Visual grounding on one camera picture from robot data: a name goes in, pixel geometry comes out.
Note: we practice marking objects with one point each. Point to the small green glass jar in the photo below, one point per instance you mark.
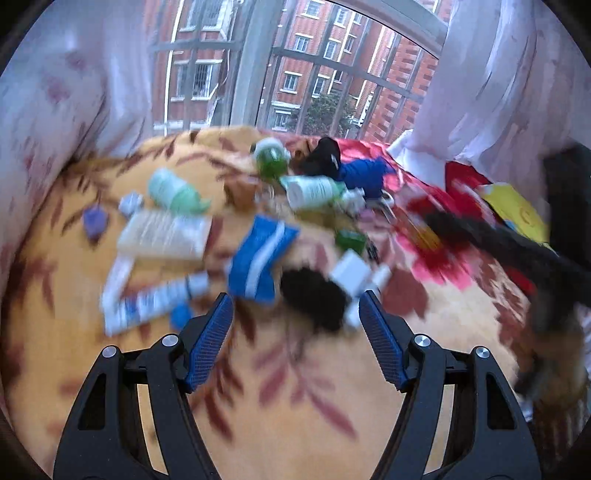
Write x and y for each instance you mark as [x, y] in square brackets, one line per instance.
[350, 240]

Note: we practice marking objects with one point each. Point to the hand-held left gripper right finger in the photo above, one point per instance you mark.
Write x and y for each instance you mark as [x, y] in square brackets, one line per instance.
[381, 339]

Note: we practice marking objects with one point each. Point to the red yellow packet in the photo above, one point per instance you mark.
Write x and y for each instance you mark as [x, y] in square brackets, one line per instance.
[422, 226]

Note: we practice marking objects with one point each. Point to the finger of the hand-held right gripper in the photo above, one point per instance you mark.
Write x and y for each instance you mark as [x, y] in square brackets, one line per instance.
[508, 254]

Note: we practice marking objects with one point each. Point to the blue cloth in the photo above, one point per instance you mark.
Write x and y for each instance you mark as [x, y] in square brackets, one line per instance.
[364, 174]

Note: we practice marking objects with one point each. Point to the black sock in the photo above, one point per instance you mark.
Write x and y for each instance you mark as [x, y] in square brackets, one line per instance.
[314, 300]

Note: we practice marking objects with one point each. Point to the red brick building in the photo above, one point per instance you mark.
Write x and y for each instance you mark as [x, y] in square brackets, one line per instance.
[323, 46]

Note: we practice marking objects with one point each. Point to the white rectangular box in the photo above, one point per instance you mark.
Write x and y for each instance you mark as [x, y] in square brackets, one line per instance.
[350, 272]

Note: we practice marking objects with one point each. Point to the crumpled white tissue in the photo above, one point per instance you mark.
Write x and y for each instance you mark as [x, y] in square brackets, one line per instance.
[354, 201]

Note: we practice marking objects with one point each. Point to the blue white packet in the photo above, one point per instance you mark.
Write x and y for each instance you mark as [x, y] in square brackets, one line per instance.
[258, 258]

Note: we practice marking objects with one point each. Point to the small purple box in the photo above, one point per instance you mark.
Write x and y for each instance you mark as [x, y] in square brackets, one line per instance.
[94, 222]

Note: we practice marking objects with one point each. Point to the person's right hand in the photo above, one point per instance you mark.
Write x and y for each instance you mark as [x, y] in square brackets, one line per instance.
[554, 355]

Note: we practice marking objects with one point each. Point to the brown paper piece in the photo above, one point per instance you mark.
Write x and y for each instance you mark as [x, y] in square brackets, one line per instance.
[242, 193]

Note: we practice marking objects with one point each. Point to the blue plastic cap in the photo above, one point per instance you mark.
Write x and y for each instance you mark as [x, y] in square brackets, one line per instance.
[181, 316]

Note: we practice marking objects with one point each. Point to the small lilac round case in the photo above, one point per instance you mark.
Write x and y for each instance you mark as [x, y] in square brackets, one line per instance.
[130, 203]

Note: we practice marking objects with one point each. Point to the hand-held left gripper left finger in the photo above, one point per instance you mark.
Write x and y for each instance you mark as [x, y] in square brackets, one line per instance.
[210, 341]

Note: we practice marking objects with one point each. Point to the beige carton box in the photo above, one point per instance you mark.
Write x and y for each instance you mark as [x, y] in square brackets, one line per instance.
[161, 235]

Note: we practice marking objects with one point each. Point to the green tree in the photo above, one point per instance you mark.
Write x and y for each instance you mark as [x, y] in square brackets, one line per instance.
[323, 113]

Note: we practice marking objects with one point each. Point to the red cloth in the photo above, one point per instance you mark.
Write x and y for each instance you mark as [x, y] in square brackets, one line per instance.
[466, 177]

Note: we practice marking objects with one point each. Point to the small white tube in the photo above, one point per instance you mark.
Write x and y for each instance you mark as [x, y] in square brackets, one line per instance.
[117, 281]

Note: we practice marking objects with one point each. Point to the green glass bottle white cap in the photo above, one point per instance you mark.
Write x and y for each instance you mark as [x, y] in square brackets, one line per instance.
[270, 159]

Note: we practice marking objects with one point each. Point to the white window frame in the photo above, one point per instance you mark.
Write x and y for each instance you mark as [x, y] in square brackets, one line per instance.
[249, 69]

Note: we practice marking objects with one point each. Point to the mint green squeeze tube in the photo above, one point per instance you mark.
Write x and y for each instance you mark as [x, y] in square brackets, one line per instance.
[175, 191]

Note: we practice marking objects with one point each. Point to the sheer white curtain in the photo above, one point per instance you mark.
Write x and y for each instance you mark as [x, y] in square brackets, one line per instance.
[498, 69]
[124, 69]

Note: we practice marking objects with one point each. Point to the white blue toothpaste tube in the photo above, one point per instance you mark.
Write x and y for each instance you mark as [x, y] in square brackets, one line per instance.
[152, 302]

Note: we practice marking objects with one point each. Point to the small black clip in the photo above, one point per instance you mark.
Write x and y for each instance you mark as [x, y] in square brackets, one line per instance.
[372, 254]

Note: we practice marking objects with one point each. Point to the white pink floral rolled quilt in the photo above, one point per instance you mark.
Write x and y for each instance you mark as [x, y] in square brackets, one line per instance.
[41, 138]

